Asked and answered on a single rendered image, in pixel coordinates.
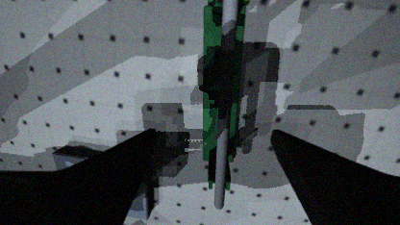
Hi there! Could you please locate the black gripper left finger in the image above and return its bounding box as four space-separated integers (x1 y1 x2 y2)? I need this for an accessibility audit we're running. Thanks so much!
0 129 157 225

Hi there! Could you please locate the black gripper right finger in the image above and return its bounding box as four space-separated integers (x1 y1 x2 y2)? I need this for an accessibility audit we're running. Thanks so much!
271 130 400 225

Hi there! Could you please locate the grey pin with red cap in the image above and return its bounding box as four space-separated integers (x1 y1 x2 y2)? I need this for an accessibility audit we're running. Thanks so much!
214 0 241 210

